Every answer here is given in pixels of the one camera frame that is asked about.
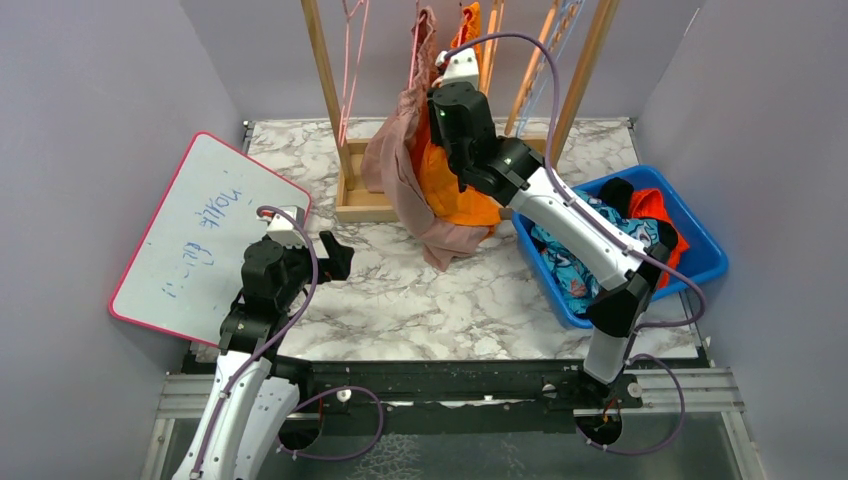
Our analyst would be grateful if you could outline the pink hanger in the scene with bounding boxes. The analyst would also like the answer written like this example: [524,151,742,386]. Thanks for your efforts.
[336,0,370,146]
[406,1,432,90]

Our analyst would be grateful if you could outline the blue shark print shorts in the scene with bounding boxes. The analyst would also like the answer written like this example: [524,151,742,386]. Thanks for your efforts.
[530,190,677,319]

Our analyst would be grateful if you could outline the orange hanger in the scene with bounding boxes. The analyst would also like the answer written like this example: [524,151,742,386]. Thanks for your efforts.
[503,0,578,137]
[479,0,505,94]

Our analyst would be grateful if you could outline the light blue wire hanger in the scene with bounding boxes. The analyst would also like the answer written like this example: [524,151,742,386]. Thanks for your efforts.
[513,0,588,140]

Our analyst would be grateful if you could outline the black shorts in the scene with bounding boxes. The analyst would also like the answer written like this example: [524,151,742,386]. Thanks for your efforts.
[597,177,679,250]

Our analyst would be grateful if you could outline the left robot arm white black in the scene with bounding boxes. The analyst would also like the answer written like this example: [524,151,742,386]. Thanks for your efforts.
[173,231,354,479]

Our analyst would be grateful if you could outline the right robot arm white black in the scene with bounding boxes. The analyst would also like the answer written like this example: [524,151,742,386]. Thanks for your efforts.
[427,81,669,407]

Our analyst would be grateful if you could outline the pink beige shorts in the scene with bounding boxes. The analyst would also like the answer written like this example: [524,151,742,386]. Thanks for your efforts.
[360,9,494,271]

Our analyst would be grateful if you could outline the orange shorts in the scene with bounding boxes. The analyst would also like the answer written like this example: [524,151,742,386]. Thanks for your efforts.
[407,1,503,230]

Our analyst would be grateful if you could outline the wooden clothes rack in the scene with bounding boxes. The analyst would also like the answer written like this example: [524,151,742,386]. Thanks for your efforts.
[302,1,617,227]

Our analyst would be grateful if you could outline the blue plastic bin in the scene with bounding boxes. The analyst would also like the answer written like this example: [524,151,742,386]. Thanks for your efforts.
[511,165,728,329]

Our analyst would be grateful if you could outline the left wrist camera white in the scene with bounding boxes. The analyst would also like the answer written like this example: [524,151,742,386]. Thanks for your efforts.
[257,206,306,248]

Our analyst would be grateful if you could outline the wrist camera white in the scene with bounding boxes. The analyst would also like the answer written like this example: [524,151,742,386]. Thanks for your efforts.
[257,206,306,248]
[431,47,480,90]

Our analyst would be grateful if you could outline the black mounting rail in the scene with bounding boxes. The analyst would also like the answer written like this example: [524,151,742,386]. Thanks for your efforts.
[178,357,704,439]

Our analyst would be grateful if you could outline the whiteboard with pink frame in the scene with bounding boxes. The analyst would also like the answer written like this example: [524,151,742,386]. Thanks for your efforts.
[109,132,312,345]

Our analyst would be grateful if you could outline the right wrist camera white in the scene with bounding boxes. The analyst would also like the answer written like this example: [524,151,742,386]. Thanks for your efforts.
[431,47,480,90]

